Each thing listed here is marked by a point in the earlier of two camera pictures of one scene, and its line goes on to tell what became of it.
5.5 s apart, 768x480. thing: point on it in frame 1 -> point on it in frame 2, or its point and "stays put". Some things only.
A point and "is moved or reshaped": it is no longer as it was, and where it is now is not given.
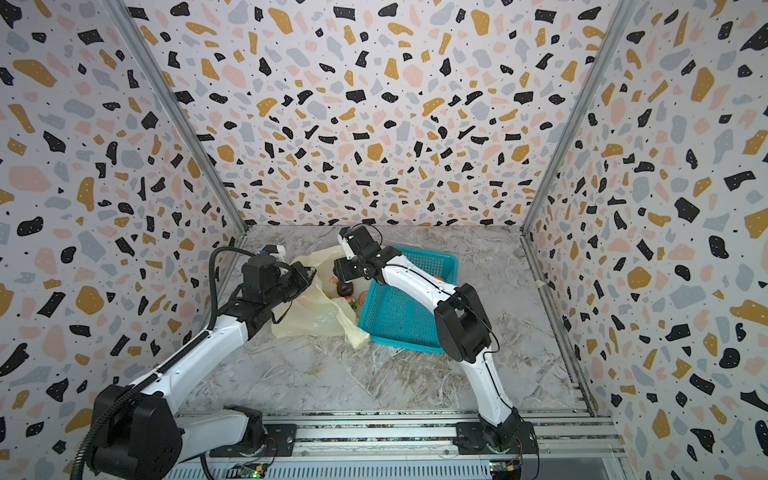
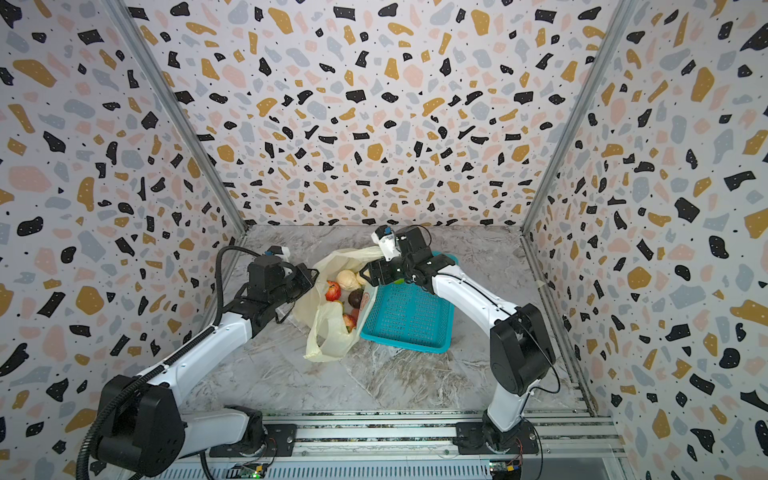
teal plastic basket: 393,313 stays put
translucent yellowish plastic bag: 319,310 is moved or reshaped
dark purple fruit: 345,289 -> 355,297
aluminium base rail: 570,445 stays put
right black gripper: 346,268 -> 384,271
